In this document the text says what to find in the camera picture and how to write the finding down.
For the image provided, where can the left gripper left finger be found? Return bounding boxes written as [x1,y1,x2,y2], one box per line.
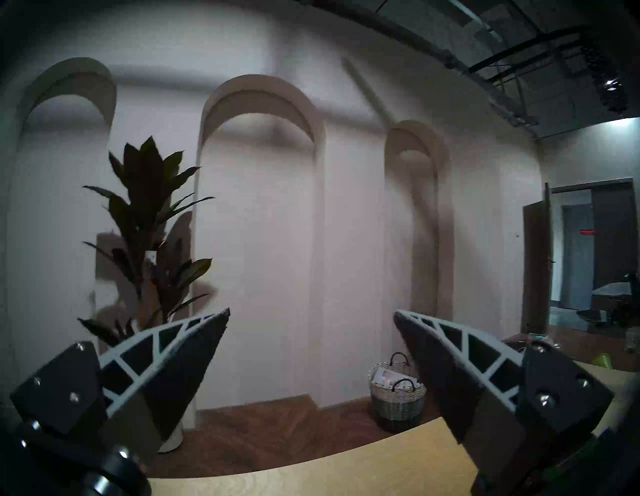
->
[10,307,231,468]

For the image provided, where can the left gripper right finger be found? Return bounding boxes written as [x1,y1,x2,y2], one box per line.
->
[393,309,615,496]

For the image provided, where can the white round plant pot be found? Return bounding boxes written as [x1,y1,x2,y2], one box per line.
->
[158,395,198,454]

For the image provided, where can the tall dark leafy plant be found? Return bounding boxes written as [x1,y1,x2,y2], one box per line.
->
[77,136,216,351]

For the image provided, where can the grey ceiling pipe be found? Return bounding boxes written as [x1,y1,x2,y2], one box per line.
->
[320,0,541,128]

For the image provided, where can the wicker basket with black handles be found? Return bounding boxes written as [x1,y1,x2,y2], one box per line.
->
[368,352,427,434]

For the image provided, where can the dark grey wall panel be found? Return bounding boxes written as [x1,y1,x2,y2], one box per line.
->
[591,182,638,291]

